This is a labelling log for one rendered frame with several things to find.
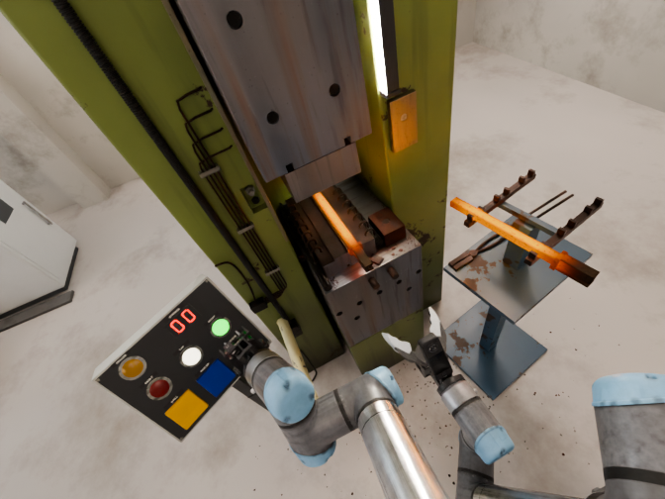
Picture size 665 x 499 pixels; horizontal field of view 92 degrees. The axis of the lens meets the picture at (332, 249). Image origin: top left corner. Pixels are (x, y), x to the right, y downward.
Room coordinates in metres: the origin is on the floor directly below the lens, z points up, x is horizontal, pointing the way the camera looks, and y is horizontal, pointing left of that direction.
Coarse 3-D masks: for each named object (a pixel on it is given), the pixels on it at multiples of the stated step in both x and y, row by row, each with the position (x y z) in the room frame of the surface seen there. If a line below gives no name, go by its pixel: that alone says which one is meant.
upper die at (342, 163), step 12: (348, 144) 0.72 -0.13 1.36; (324, 156) 0.70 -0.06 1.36; (336, 156) 0.71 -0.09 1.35; (348, 156) 0.71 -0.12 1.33; (288, 168) 0.70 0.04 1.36; (300, 168) 0.69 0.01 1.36; (312, 168) 0.69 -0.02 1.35; (324, 168) 0.70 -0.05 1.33; (336, 168) 0.70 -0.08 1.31; (348, 168) 0.71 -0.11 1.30; (360, 168) 0.72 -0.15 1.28; (288, 180) 0.68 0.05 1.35; (300, 180) 0.69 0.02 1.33; (312, 180) 0.69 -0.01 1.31; (324, 180) 0.70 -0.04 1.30; (336, 180) 0.70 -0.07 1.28; (300, 192) 0.69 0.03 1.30; (312, 192) 0.69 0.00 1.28
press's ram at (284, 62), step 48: (192, 0) 0.68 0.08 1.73; (240, 0) 0.69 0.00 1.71; (288, 0) 0.70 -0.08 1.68; (336, 0) 0.72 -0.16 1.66; (240, 48) 0.69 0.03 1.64; (288, 48) 0.70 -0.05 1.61; (336, 48) 0.72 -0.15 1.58; (240, 96) 0.68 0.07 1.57; (288, 96) 0.69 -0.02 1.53; (336, 96) 0.71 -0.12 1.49; (288, 144) 0.69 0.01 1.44; (336, 144) 0.71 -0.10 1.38
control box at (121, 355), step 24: (192, 288) 0.58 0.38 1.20; (216, 288) 0.59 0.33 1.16; (168, 312) 0.53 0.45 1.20; (192, 312) 0.54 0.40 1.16; (216, 312) 0.54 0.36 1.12; (240, 312) 0.55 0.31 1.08; (144, 336) 0.49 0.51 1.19; (168, 336) 0.49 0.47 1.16; (192, 336) 0.49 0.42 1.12; (216, 336) 0.50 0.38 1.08; (264, 336) 0.50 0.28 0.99; (120, 360) 0.45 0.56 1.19; (144, 360) 0.45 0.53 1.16; (168, 360) 0.45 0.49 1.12; (120, 384) 0.41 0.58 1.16; (144, 384) 0.41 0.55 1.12; (192, 384) 0.41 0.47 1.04; (144, 408) 0.37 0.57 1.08; (168, 408) 0.37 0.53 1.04; (168, 432) 0.32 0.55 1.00
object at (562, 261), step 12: (456, 204) 0.69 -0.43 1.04; (468, 204) 0.68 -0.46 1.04; (480, 216) 0.61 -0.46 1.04; (492, 216) 0.60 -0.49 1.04; (492, 228) 0.57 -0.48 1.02; (504, 228) 0.54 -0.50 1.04; (516, 240) 0.49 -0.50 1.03; (528, 240) 0.48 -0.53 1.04; (540, 252) 0.43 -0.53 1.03; (552, 252) 0.41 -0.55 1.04; (564, 252) 0.40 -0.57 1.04; (552, 264) 0.39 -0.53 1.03; (564, 264) 0.37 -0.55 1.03; (576, 264) 0.36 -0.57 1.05; (576, 276) 0.34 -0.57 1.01; (588, 276) 0.32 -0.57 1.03
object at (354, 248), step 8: (320, 192) 1.03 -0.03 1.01; (320, 200) 0.98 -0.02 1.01; (328, 208) 0.92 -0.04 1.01; (328, 216) 0.89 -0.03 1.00; (336, 216) 0.86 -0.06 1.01; (336, 224) 0.83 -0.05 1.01; (344, 232) 0.77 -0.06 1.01; (344, 240) 0.74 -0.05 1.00; (352, 240) 0.73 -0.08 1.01; (352, 248) 0.69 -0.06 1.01; (360, 248) 0.68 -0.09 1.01; (360, 256) 0.64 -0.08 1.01; (368, 264) 0.60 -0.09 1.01
